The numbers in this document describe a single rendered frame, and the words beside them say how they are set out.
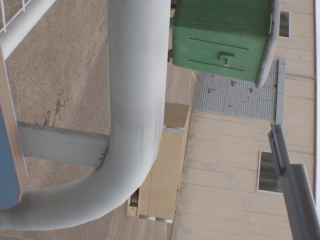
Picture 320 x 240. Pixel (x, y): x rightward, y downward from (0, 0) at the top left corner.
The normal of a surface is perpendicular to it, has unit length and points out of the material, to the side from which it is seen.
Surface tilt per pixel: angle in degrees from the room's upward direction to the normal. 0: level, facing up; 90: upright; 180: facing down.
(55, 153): 90
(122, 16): 107
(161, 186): 90
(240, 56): 94
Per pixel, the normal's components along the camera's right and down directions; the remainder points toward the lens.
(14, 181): -0.17, 0.66
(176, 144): -0.15, 0.36
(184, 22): -0.09, -0.47
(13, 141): 0.98, 0.15
